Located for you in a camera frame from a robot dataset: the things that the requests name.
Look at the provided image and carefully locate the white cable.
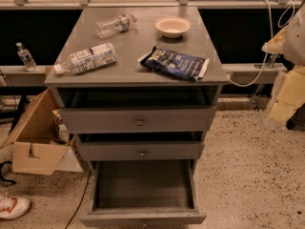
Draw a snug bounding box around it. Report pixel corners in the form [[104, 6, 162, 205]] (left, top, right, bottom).
[[228, 0, 297, 88]]

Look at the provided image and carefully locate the black floor cable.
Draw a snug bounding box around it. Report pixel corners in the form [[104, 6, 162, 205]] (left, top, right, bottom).
[[64, 170, 93, 229]]

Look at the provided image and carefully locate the blue chip bag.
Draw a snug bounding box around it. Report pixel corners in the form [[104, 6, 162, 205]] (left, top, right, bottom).
[[138, 46, 210, 83]]

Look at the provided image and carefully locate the grey drawer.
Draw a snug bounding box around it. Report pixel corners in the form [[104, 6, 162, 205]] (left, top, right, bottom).
[[81, 160, 206, 227], [59, 107, 215, 134], [77, 133, 204, 161]]

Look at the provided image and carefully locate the grey top drawer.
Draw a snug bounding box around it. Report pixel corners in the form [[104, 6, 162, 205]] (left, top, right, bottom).
[[59, 107, 215, 134]]

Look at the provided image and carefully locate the open cardboard box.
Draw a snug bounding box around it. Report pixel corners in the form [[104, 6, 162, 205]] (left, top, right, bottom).
[[3, 90, 83, 176]]

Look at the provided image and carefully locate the grey bottom drawer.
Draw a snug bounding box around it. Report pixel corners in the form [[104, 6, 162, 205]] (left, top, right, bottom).
[[81, 160, 206, 227]]

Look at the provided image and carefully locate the white and red sneaker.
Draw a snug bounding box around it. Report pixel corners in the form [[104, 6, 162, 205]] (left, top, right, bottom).
[[0, 193, 31, 219]]

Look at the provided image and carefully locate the clear crushed water bottle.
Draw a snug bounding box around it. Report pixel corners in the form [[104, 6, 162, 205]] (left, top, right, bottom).
[[95, 14, 137, 38]]

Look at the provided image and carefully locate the white labelled plastic bottle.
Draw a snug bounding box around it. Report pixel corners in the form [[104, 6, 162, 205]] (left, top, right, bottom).
[[54, 43, 116, 75]]

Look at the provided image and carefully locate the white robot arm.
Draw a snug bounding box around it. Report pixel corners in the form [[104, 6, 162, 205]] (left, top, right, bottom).
[[262, 6, 305, 129]]

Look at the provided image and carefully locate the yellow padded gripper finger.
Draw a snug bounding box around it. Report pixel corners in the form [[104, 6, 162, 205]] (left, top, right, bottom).
[[261, 27, 287, 54], [265, 65, 305, 129]]

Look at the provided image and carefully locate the grey wooden drawer cabinet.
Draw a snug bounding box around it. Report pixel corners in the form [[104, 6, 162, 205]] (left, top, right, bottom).
[[44, 6, 231, 170]]

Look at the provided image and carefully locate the grey middle drawer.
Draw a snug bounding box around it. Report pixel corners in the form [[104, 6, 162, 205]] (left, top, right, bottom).
[[77, 133, 204, 161]]

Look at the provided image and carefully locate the small upright water bottle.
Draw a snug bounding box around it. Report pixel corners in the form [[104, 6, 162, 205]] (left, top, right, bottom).
[[16, 42, 36, 72]]

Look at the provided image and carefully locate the white paper bowl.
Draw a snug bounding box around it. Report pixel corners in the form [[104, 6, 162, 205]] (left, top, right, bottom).
[[155, 16, 191, 38]]

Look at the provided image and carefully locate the black strap on floor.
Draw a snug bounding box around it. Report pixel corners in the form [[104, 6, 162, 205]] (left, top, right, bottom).
[[0, 160, 17, 186]]

